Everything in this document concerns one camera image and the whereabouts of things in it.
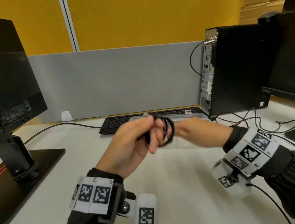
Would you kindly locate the wrist marker band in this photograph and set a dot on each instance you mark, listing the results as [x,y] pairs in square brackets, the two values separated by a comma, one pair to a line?
[252,151]
[94,195]

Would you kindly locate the right wrist marker band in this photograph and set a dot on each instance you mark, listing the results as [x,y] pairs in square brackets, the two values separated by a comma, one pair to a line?
[252,151]

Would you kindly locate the person's left hand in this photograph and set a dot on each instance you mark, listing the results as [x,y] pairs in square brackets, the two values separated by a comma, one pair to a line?
[123,151]

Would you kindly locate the left wrist marker band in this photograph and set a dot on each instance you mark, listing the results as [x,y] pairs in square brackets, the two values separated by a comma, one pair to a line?
[94,195]

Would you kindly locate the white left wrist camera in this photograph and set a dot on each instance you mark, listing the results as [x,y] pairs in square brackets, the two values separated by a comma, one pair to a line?
[145,219]

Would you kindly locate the small white plastic bracket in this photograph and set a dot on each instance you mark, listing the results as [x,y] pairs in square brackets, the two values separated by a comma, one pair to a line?
[67,116]

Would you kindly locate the yellow partition panel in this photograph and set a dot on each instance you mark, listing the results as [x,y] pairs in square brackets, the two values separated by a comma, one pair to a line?
[160,8]

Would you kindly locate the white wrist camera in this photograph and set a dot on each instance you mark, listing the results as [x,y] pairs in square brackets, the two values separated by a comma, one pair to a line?
[145,219]
[228,181]

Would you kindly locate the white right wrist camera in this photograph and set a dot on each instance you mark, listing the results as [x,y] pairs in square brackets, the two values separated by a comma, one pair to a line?
[228,181]

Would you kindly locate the clear plastic compartment box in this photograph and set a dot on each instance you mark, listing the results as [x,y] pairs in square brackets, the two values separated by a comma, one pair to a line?
[190,115]

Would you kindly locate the grey desk partition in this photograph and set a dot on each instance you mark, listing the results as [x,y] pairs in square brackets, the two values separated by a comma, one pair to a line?
[119,81]

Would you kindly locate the person's right hand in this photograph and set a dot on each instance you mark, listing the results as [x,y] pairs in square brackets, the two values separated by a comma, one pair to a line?
[205,131]

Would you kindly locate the grey webcam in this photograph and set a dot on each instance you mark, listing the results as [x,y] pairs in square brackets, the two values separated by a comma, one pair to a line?
[268,17]

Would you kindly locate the black desktop computer tower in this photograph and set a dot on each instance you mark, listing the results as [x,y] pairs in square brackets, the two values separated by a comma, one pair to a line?
[242,70]

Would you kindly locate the black keyboard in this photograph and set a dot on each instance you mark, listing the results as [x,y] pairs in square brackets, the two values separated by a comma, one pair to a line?
[112,123]

